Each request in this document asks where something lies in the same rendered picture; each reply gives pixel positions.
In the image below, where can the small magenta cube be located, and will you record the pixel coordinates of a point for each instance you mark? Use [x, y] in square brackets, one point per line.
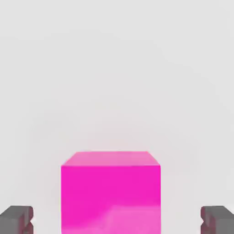
[110, 192]

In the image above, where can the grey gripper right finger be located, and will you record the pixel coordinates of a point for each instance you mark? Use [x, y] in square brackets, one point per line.
[219, 219]

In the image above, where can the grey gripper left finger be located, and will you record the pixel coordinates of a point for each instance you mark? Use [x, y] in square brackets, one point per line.
[14, 219]

